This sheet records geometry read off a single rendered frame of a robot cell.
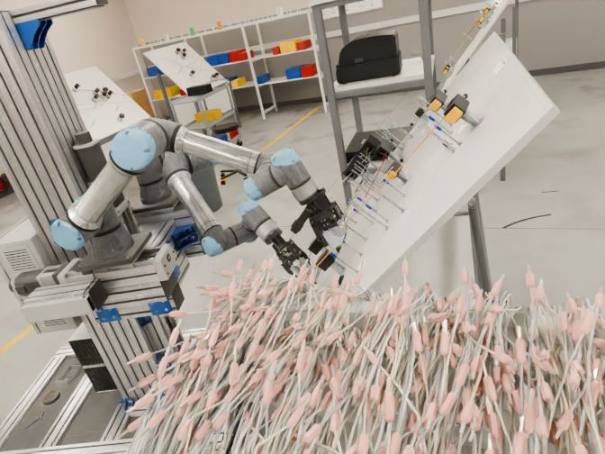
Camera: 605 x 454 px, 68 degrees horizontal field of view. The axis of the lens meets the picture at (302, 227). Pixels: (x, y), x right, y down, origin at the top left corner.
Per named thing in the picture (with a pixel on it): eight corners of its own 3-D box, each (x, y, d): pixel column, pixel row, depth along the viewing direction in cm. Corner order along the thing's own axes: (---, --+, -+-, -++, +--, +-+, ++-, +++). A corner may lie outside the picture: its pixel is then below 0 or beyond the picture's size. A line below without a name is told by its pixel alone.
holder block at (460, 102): (489, 102, 121) (463, 82, 120) (482, 124, 114) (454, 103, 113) (477, 113, 124) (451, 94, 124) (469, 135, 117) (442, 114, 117)
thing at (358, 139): (345, 165, 236) (343, 152, 233) (356, 142, 266) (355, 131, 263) (410, 158, 225) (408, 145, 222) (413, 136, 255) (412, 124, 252)
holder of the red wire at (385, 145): (410, 146, 186) (388, 130, 185) (402, 162, 176) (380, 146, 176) (401, 153, 189) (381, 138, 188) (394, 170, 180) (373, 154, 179)
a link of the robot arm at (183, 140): (147, 138, 156) (283, 181, 155) (131, 148, 146) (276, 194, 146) (150, 105, 150) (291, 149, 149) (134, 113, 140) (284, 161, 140)
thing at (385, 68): (337, 86, 219) (329, 43, 211) (344, 77, 239) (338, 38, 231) (400, 76, 210) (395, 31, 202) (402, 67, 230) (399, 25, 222)
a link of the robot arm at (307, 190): (286, 194, 133) (294, 181, 140) (294, 206, 135) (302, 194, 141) (307, 184, 130) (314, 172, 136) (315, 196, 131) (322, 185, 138)
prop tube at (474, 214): (483, 309, 123) (465, 210, 111) (483, 303, 126) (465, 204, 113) (496, 308, 122) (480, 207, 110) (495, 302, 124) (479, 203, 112)
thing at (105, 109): (174, 174, 669) (133, 58, 597) (117, 209, 576) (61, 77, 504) (137, 176, 700) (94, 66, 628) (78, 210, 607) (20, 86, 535)
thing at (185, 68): (242, 127, 857) (217, 34, 785) (210, 148, 762) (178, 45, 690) (210, 131, 886) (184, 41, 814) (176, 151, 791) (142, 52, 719)
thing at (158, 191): (137, 206, 212) (129, 187, 208) (148, 194, 226) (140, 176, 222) (167, 201, 210) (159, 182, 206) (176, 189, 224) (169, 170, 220)
